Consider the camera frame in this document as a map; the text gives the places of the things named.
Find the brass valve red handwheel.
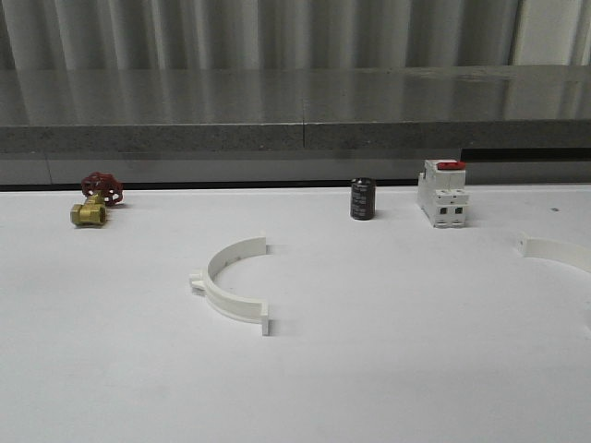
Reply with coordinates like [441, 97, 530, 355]
[70, 172, 123, 226]

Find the white circuit breaker red switch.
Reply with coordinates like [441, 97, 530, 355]
[417, 160, 469, 228]

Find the grey stone ledge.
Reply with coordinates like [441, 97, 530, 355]
[1, 66, 590, 158]

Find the white half pipe clamp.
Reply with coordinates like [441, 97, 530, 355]
[517, 234, 591, 272]
[189, 236, 270, 336]

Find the black cylindrical capacitor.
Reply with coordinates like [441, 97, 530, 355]
[350, 177, 376, 221]

